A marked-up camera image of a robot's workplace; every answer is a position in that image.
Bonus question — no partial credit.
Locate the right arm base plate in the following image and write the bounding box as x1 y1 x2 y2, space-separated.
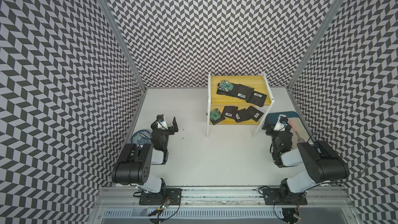
261 188 308 206

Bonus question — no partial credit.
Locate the green floral tea bag top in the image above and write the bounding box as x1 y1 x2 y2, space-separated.
217 80 234 92

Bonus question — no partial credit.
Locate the pink handled metal spoon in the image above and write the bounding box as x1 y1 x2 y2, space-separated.
290 121 305 143

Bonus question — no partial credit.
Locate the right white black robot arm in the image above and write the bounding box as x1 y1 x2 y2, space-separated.
265 121 349 195

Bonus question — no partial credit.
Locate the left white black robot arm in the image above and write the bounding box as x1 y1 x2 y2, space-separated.
112 115 179 197

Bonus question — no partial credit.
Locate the blue white ceramic bowl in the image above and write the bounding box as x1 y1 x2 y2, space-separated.
130 130 151 146

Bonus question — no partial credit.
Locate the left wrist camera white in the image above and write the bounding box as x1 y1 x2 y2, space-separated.
156 115 168 130

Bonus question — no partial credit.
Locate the green floral tea bag lower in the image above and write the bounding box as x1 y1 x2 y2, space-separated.
207 108 225 125

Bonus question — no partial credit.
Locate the green floral tea bag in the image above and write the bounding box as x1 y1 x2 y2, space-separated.
207 108 225 125
217 80 234 92

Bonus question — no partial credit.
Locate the teal tray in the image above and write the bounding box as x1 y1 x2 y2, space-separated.
264 111 299 126

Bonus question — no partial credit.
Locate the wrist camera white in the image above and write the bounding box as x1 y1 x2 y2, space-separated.
274 115 289 131
156 115 168 130

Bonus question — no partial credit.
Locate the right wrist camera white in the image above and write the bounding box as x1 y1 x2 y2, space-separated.
274 115 289 131

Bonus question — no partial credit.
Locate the aluminium front rail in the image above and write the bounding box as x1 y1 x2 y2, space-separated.
93 186 354 208

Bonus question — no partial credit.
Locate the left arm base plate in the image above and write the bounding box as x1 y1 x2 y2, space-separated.
139 188 182 206

